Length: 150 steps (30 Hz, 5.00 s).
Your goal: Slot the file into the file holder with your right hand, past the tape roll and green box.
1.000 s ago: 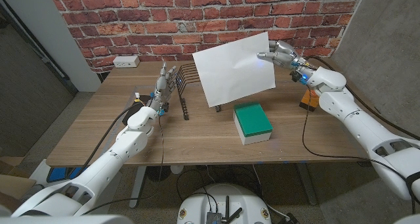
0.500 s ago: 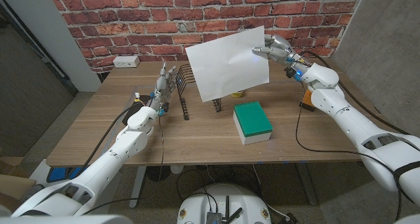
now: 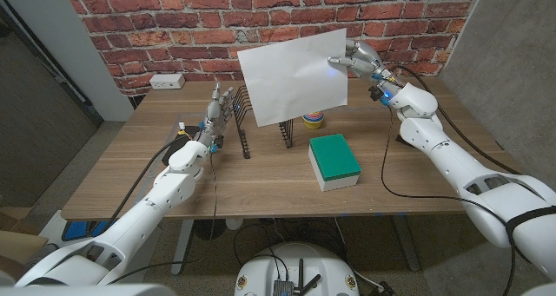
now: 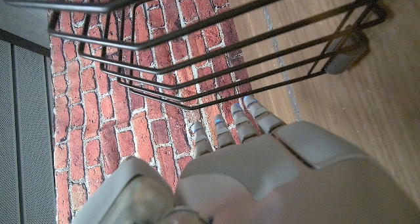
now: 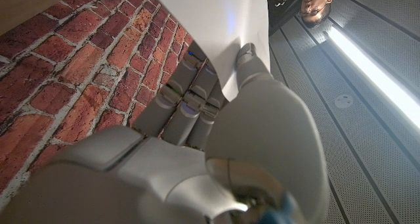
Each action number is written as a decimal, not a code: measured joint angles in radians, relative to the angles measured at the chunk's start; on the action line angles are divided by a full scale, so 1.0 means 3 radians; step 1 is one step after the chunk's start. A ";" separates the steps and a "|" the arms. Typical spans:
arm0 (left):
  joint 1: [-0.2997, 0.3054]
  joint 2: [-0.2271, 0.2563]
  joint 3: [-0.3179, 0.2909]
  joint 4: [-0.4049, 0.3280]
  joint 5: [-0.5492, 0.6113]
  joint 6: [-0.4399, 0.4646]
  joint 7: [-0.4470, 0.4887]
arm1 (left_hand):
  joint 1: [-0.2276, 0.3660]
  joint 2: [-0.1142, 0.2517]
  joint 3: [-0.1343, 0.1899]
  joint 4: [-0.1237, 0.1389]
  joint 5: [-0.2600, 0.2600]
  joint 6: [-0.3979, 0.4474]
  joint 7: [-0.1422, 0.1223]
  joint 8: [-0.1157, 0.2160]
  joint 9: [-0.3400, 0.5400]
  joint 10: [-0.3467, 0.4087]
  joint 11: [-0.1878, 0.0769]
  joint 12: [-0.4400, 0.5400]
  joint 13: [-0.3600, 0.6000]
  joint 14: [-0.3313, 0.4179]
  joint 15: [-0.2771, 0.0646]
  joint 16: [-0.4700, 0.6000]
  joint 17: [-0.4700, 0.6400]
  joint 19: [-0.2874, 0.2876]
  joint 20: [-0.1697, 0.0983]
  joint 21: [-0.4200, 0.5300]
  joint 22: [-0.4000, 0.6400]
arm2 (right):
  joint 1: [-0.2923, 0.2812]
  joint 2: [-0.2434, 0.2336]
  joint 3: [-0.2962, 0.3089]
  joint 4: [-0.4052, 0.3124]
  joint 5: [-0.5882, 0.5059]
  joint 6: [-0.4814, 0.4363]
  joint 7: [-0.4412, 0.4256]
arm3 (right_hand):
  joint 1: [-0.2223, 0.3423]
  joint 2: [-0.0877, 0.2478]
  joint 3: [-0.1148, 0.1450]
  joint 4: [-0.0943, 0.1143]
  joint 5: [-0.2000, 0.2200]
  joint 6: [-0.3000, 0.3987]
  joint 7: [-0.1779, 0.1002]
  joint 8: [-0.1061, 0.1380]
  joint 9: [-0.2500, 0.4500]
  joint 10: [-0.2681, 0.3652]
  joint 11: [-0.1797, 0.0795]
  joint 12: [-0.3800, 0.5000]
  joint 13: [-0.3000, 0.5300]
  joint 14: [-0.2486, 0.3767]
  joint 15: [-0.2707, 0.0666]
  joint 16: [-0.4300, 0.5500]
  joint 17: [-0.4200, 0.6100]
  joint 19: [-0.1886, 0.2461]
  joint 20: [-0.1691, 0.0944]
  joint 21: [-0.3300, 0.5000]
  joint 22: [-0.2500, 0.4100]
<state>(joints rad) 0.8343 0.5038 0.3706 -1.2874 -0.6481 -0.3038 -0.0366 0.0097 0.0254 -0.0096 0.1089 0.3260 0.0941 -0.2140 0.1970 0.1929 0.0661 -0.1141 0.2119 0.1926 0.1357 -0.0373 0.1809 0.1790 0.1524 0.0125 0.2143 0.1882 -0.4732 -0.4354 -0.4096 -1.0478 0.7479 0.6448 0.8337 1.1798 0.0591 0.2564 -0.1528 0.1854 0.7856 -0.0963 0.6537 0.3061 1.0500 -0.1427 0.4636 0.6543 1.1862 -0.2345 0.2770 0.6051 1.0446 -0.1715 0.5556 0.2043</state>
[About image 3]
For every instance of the brick print backdrop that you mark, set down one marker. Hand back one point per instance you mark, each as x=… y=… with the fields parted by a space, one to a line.
x=174 y=27

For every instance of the black antenna device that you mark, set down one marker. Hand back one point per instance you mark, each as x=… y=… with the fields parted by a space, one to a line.
x=284 y=287

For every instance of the brown cardboard box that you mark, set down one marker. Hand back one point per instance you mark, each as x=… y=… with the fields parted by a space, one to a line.
x=17 y=244

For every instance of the blue floor object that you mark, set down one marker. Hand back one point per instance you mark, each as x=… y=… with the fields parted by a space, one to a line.
x=78 y=230

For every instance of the green-topped white box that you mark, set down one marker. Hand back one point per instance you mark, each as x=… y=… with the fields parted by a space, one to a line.
x=333 y=157

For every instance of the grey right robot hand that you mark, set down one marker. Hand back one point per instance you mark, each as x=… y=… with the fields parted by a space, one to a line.
x=365 y=61

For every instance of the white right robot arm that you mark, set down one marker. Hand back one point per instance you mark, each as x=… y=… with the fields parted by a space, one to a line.
x=443 y=157

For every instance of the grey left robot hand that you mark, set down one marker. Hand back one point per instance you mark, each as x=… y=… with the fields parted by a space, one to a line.
x=213 y=122

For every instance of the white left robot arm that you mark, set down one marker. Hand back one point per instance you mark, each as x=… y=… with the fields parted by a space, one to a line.
x=143 y=209

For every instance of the grey table leg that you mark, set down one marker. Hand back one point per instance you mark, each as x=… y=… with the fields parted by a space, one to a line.
x=406 y=244

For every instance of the white robot torso base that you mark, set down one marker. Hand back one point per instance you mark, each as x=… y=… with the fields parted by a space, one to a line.
x=260 y=270

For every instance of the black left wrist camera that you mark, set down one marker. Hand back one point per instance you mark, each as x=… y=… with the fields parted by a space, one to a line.
x=219 y=142

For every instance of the white power outlet box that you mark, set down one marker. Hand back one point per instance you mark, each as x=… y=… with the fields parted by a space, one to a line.
x=167 y=81

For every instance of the white table leg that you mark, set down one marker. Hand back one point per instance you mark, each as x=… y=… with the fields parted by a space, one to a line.
x=181 y=248

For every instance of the white paper file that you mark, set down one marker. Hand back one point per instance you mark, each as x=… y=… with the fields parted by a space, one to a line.
x=295 y=74

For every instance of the colourful tape roll stack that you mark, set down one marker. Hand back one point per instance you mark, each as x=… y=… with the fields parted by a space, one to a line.
x=313 y=120

